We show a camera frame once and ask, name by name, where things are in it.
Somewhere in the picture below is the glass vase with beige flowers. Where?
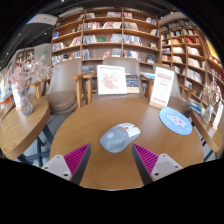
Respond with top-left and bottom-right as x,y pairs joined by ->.
201,71 -> 224,125

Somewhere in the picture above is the curved wooden book shelf unit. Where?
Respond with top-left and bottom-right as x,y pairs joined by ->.
159,18 -> 224,111

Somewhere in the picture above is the stack of colourful books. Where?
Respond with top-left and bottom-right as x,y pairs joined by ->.
186,97 -> 207,118

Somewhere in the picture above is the white framed pink flower picture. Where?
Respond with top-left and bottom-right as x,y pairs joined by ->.
96,64 -> 128,96

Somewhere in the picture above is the glass vase with pink flowers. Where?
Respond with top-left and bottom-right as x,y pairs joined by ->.
9,54 -> 51,117

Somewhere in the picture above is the round wooden side table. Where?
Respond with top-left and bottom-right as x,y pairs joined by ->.
191,109 -> 224,155
0,96 -> 52,168

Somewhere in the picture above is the dark standing book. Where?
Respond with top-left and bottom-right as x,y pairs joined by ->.
125,74 -> 140,95

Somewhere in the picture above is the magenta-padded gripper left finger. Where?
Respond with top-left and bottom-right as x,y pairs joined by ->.
40,143 -> 92,186

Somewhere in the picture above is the small white card sign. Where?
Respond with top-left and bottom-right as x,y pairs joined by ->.
11,83 -> 23,111

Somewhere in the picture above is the stack of blue books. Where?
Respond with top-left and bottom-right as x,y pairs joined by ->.
139,71 -> 157,81

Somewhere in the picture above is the round light blue mouse pad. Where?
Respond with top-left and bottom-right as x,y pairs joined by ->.
158,106 -> 193,136

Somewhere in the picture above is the wide wooden book shelf unit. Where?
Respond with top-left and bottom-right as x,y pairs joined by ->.
49,6 -> 161,73

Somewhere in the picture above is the grey and white computer mouse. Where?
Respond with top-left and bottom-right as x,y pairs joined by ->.
99,122 -> 142,154

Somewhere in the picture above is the white card sign stand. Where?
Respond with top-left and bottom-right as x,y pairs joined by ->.
212,99 -> 224,131

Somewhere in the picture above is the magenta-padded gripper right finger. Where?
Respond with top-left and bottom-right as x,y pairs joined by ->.
131,143 -> 184,186

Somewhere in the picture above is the white and red sign stand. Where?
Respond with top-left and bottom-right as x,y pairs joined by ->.
148,66 -> 176,110

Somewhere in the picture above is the distant small book shelf unit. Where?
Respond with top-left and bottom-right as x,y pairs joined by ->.
14,48 -> 35,68

